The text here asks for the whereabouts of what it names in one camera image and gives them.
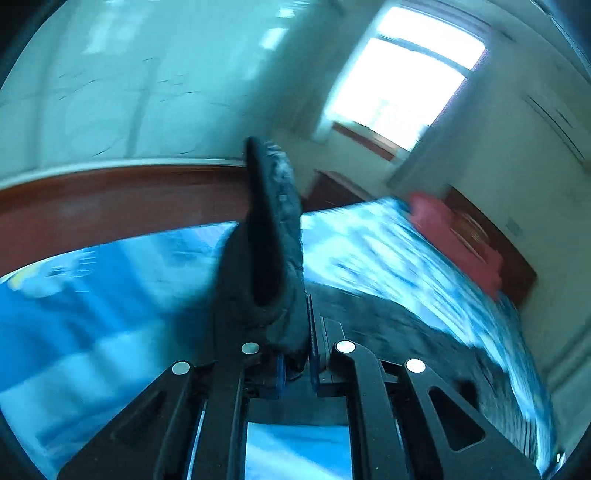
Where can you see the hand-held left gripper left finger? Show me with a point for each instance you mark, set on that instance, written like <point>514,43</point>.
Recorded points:
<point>280,379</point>

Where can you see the pale curtain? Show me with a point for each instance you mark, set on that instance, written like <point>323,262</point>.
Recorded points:
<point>443,138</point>

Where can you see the brown wooden headboard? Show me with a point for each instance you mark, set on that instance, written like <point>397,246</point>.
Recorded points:
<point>505,256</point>

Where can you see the blue printed bedsheet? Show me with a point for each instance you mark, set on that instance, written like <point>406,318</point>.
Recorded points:
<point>92,323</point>

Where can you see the red pillow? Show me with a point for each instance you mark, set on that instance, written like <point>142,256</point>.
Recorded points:
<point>455,240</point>

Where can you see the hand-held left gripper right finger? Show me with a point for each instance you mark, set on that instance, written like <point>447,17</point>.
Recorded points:
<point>314,369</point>

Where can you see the brown wooden nightstand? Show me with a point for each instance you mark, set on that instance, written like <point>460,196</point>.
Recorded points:
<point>332,191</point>

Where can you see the brown wooden wall panel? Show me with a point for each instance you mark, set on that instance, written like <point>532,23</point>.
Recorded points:
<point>115,203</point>

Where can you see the white air conditioner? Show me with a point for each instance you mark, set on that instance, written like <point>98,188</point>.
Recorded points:
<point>561,122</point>

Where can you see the brown wooden window frame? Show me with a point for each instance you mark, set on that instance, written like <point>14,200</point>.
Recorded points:
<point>369,141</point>

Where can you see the bright window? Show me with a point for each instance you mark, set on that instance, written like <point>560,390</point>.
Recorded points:
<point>397,78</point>

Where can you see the white wall socket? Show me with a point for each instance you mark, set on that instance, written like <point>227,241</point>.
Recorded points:
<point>514,229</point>

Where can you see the black puffer jacket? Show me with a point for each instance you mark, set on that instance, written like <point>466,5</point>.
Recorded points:
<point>272,230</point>

